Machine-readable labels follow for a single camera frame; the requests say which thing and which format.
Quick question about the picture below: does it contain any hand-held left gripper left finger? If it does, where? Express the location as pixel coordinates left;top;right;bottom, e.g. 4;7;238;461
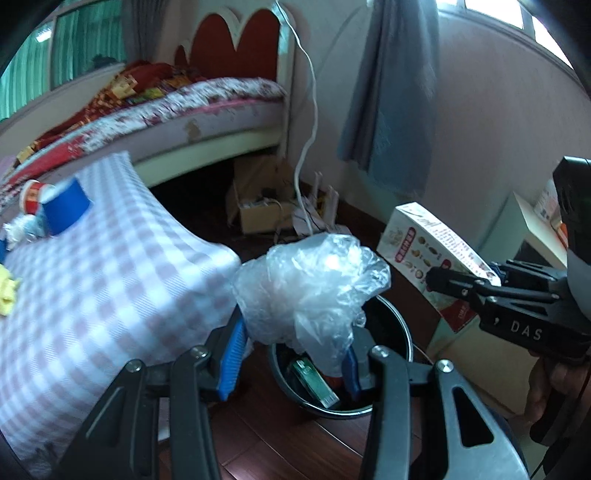
53;305;250;480

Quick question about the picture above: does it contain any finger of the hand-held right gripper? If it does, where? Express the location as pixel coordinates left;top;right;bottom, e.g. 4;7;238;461
490;260;568;288
427;267;555;303

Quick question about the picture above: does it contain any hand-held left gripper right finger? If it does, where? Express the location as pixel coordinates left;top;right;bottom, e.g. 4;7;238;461
342;323;532;480

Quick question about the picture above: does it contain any black trash bin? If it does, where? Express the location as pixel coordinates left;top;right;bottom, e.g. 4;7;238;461
267;295;414;418

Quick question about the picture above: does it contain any clear plastic bag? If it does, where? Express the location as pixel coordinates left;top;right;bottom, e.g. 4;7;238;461
232;233;392;377

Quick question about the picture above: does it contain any blue paper cup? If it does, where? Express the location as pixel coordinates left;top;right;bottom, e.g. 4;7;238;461
41;178;92;237

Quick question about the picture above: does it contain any yellow paper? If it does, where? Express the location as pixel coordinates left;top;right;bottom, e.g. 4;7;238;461
0;263;23;318

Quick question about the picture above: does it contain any red paper cup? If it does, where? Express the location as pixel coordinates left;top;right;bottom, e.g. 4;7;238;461
21;180;57;217

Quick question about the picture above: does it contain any person's right hand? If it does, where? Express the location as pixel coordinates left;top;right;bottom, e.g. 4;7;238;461
526;357;591;421

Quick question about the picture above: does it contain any white cabinet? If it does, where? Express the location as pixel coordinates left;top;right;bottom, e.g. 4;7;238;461
429;191;571;414

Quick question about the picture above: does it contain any printed carton box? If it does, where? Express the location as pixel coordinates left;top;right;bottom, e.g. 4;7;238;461
378;202;503;334

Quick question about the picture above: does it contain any green packet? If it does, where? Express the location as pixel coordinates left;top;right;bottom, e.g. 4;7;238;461
288;359;340;409

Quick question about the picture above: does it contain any white red box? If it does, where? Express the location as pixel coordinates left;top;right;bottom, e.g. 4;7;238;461
534;178;563;223

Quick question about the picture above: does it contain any pink checked tablecloth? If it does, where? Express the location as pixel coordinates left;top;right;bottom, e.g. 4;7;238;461
0;151;242;480

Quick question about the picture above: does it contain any white router with antennas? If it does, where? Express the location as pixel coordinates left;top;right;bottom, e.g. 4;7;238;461
293;172;341;234

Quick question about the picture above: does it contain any cardboard box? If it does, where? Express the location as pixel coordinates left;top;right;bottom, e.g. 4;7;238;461
225;156;297;235

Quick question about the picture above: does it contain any blue grey curtain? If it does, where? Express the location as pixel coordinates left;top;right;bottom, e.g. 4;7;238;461
337;0;440;197

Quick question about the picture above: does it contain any floral mattress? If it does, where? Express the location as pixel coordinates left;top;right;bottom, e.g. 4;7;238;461
0;78;288;185

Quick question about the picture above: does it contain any bright window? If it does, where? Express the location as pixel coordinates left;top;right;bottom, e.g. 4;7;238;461
438;0;575;54

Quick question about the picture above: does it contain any pile of snack packets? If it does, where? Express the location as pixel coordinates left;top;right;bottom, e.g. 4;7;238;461
108;69;192;104

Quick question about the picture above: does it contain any red printed blanket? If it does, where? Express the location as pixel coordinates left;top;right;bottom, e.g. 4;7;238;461
14;60;204;171

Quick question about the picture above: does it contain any bed with floral bedding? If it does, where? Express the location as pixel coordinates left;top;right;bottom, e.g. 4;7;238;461
0;0;296;190

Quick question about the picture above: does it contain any window with green curtain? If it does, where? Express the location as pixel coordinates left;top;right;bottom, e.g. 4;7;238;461
0;7;127;121

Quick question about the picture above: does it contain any thick white cable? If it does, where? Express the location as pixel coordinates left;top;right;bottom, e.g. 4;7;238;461
272;0;320;232

